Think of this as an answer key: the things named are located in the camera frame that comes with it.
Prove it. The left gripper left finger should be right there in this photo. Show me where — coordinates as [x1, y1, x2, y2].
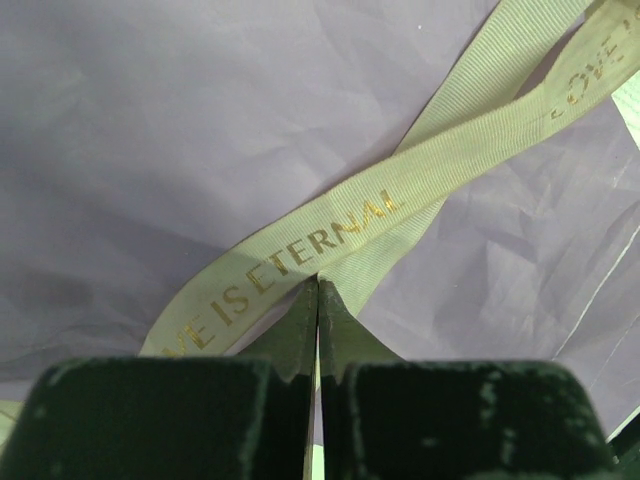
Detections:
[14, 280, 319, 479]

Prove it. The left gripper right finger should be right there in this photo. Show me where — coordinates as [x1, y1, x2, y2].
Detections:
[318, 280, 620, 479]

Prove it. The cream ribbon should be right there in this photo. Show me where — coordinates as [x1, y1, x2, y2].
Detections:
[140, 1, 639, 358]

